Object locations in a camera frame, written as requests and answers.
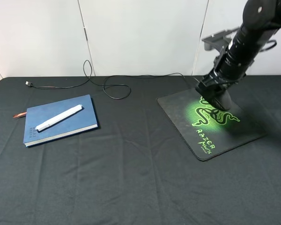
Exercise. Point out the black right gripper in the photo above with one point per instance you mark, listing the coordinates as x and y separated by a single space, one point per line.
214 85

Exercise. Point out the black computer mouse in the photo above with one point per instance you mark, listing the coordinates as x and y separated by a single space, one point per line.
221 101

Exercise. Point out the white pen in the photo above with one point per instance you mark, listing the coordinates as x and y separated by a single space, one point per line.
52 121

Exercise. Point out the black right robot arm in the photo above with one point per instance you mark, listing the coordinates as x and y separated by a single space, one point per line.
238 47

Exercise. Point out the black green Razer mouse pad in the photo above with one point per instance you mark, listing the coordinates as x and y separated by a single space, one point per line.
208 131

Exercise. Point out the blue hardcover notebook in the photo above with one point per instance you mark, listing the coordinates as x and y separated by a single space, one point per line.
81 121

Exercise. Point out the black tablecloth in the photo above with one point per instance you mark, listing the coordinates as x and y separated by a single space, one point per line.
136 169

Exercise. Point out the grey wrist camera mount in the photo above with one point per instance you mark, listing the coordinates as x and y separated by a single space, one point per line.
219 40

